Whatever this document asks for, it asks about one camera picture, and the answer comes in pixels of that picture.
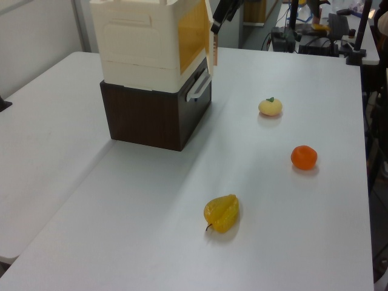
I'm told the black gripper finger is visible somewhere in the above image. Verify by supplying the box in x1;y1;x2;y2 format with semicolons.
225;0;244;22
210;0;229;35

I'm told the cream cabinet door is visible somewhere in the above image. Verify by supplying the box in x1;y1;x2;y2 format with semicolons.
203;0;219;78

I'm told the yellow wooden cabinet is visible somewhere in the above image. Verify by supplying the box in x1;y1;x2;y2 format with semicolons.
243;0;281;25

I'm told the cream plastic cabinet box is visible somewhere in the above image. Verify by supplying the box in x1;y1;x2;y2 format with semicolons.
89;0;213;92

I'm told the black electronics box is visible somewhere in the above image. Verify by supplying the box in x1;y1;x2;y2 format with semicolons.
270;27;296;53

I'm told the thin black stand pole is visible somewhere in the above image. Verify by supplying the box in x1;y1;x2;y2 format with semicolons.
287;0;301;32

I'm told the flat black equipment box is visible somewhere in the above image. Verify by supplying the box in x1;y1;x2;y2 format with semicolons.
298;36;341;57

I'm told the pale yellow toy peach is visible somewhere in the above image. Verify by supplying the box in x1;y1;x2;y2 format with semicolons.
258;96;284;117

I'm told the dark brown drawer box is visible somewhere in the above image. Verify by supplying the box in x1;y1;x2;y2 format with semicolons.
99;56;213;152

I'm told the black clamp stand pole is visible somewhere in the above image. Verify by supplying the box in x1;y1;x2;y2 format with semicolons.
345;0;375;66

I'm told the tan rounded object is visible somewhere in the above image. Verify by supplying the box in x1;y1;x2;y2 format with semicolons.
376;12;388;42

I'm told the orange toy tangerine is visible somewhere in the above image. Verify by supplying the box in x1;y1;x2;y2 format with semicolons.
290;144;319;171

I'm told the yellow toy starfruit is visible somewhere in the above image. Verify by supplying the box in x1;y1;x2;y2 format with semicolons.
203;193;241;235

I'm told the black stand base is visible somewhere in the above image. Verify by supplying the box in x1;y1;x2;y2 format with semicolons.
0;94;14;113

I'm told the bundle of thin wires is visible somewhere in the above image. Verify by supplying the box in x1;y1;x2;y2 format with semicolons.
259;31;273;52

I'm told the white drawer handle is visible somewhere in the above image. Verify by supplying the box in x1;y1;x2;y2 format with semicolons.
185;67;212;102

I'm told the grey metal wall post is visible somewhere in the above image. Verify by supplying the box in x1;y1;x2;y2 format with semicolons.
72;0;92;53

